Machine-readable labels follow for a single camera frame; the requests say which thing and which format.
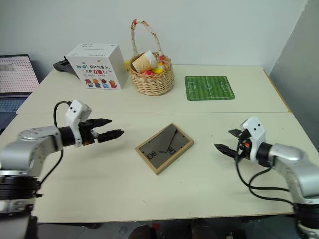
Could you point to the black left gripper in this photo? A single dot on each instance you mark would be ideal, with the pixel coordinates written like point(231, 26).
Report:
point(87, 135)

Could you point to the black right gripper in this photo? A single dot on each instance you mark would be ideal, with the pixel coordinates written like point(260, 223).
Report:
point(244, 149)

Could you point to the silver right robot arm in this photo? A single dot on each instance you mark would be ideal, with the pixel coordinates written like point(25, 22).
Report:
point(291, 164)

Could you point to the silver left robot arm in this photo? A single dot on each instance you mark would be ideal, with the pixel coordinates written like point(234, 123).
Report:
point(30, 147)

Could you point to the laptop computer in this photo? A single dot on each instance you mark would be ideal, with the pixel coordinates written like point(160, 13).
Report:
point(15, 74)

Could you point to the green football field mat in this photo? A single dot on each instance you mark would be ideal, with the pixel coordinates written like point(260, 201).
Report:
point(209, 87)

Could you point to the white printed cardboard box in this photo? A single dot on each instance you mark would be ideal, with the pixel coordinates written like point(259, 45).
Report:
point(96, 67)

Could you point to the yellow toy banana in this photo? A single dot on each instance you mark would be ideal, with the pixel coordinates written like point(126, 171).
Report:
point(127, 65)

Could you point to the red pink toy ball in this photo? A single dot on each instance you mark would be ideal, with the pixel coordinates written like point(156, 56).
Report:
point(148, 73)

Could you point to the black handheld device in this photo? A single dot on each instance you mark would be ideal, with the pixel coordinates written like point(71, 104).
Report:
point(62, 66)

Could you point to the ribbed paper cup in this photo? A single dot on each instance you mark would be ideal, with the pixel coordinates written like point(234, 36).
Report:
point(144, 62)

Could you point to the yellow toy in basket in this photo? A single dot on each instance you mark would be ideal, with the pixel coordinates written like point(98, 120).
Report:
point(159, 69)

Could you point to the grey partition panel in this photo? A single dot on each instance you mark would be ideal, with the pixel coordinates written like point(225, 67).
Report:
point(299, 74)

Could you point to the dark rounded shape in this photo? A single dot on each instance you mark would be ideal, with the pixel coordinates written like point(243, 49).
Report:
point(145, 232)

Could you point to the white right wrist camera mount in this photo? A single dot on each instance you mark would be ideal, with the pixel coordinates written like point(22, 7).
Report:
point(256, 139)

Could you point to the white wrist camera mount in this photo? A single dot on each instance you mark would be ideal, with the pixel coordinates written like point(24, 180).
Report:
point(74, 112)
point(256, 139)

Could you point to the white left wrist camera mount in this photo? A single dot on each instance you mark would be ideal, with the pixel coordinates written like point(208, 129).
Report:
point(74, 112)

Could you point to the wooden framed grey board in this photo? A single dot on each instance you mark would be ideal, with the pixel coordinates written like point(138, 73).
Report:
point(159, 142)

